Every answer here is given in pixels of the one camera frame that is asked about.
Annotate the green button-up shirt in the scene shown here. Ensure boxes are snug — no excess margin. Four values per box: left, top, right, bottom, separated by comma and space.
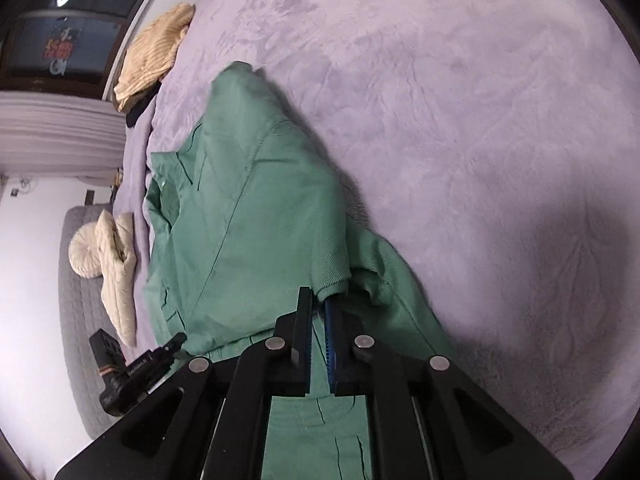
146, 62, 448, 479

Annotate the grey quilted headboard pad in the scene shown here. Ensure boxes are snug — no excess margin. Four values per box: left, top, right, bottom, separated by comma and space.
58, 204, 116, 440

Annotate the round cream pleated cushion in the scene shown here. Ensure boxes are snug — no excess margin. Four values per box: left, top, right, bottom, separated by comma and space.
68, 222, 102, 278

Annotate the cream puffer jacket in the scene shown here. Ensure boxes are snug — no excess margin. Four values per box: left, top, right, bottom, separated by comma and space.
94, 210, 137, 347

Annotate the lilac striped curtain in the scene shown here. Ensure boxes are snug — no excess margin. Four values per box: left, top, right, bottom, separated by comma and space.
1, 91, 126, 185

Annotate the black garment under knit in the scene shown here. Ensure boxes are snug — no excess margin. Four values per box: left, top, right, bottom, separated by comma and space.
126, 80, 162, 128

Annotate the lilac plush blanket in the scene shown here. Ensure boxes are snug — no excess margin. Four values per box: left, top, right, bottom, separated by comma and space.
117, 0, 639, 479

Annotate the tan striped knit garment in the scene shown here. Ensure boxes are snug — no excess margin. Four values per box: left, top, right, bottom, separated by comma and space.
114, 2, 195, 114

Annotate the dark window with reflections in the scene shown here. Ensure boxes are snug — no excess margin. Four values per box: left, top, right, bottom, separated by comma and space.
1, 0, 143, 100

